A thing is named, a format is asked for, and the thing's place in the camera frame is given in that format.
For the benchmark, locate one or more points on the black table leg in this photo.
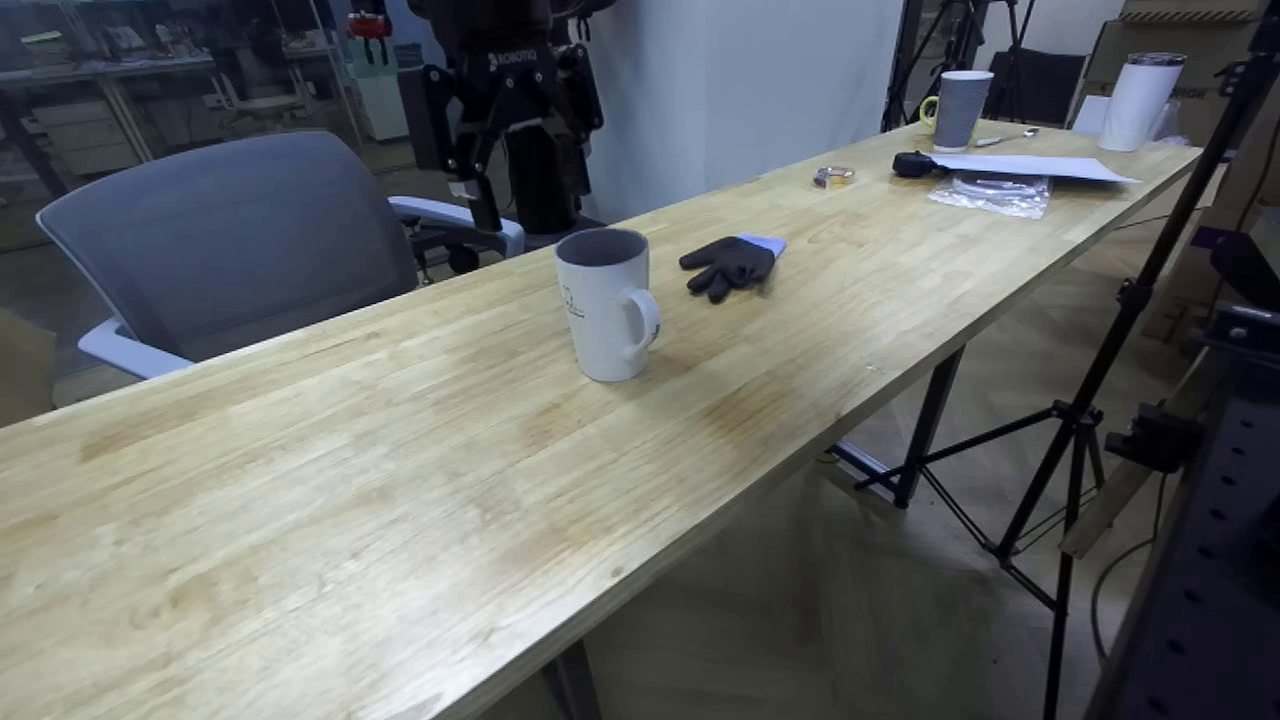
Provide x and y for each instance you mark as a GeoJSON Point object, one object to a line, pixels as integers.
{"type": "Point", "coordinates": [924, 425]}

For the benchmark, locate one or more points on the small metal keys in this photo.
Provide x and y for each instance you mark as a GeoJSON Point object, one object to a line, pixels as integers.
{"type": "Point", "coordinates": [834, 176]}

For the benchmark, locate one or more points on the black perforated breadboard table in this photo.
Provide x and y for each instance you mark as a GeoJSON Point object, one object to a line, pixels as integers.
{"type": "Point", "coordinates": [1201, 635]}

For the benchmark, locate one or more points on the grey office chair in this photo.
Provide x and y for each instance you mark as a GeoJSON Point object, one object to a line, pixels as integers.
{"type": "Point", "coordinates": [239, 243]}

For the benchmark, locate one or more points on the black camera tripod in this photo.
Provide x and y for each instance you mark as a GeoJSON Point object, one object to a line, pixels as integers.
{"type": "Point", "coordinates": [1075, 441]}

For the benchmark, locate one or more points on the black work glove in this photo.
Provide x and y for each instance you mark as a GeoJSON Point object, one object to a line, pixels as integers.
{"type": "Point", "coordinates": [730, 264]}

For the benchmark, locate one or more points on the white paper sheets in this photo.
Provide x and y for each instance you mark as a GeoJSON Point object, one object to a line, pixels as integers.
{"type": "Point", "coordinates": [1078, 168]}

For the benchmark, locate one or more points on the white ceramic mug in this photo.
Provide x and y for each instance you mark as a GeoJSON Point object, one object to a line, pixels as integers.
{"type": "Point", "coordinates": [610, 306]}

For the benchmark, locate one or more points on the grey cup with yellow handle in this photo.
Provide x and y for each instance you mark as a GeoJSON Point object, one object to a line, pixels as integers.
{"type": "Point", "coordinates": [957, 107]}

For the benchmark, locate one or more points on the small black object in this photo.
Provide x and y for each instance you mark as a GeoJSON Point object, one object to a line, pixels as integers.
{"type": "Point", "coordinates": [915, 164]}

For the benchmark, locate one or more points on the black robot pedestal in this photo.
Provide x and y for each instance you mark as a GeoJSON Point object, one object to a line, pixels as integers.
{"type": "Point", "coordinates": [514, 79]}

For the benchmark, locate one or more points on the clear plastic bag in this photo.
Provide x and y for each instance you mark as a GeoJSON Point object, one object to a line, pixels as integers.
{"type": "Point", "coordinates": [1005, 197]}

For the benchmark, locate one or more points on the white paper roll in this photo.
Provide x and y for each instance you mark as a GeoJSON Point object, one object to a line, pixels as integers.
{"type": "Point", "coordinates": [1138, 102]}

